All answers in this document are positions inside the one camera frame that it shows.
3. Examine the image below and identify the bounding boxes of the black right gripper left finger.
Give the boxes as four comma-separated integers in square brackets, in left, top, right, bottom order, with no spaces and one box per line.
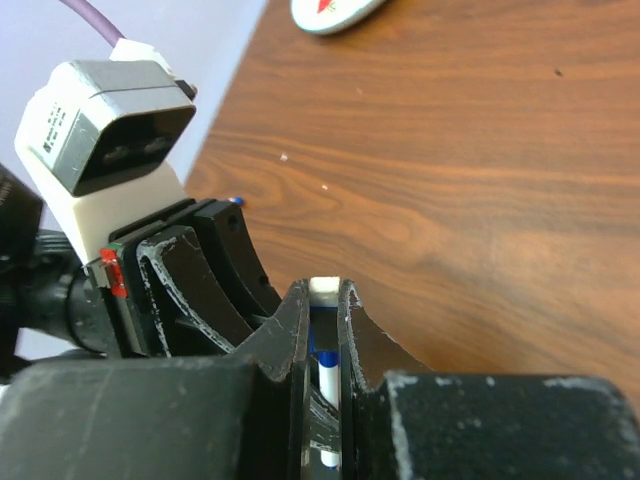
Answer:
[1,280,310,479]

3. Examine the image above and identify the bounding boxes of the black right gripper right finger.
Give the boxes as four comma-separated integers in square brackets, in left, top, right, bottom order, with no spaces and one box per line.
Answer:
[337,280,639,479]

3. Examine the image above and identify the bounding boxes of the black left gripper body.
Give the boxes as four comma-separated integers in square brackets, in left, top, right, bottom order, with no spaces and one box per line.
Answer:
[1,234,150,380]

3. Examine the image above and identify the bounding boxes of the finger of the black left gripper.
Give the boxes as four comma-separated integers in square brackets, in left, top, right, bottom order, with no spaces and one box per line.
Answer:
[136,225,253,350]
[192,199,281,325]

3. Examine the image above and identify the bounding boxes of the white blue marker pen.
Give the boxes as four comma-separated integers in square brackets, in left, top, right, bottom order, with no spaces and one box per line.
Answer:
[316,350,340,470]

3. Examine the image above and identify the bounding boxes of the blue pen cap with clip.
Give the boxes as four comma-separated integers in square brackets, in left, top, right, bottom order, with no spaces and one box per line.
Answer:
[309,276,340,369]

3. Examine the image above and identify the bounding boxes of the white watermelon pattern plate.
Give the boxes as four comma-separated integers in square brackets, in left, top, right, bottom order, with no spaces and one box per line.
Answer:
[289,0,386,36]

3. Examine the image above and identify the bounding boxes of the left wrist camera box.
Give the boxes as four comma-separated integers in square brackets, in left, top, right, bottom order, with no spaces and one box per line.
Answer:
[14,39,196,264]

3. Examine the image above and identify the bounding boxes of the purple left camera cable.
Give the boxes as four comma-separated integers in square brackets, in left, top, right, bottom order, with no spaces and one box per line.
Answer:
[58,0,127,51]

